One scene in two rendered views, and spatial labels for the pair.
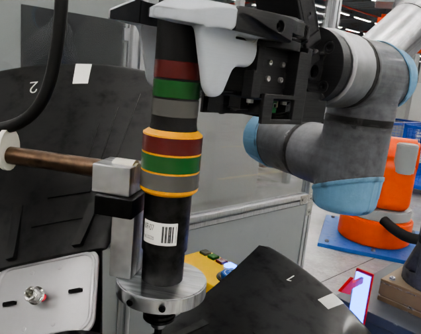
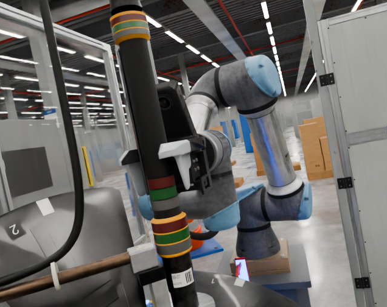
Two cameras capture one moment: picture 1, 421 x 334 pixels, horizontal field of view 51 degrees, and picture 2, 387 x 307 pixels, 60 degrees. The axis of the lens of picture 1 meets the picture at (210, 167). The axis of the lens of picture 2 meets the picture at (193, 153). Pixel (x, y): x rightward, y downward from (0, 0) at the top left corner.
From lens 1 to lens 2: 20 cm
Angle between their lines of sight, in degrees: 30
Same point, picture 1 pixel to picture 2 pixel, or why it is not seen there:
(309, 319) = (240, 296)
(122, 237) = (162, 292)
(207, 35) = (181, 158)
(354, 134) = (219, 183)
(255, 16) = (195, 141)
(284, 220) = not seen: hidden behind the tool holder
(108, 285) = not seen: outside the picture
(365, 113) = (220, 170)
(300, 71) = (205, 160)
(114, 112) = (89, 223)
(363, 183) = (232, 207)
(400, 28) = (198, 117)
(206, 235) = not seen: hidden behind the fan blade
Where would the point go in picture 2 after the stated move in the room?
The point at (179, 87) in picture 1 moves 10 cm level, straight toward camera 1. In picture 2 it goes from (171, 190) to (225, 193)
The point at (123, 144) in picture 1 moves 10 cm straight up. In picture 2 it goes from (109, 240) to (94, 169)
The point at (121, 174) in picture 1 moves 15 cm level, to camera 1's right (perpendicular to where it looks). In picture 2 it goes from (150, 254) to (251, 216)
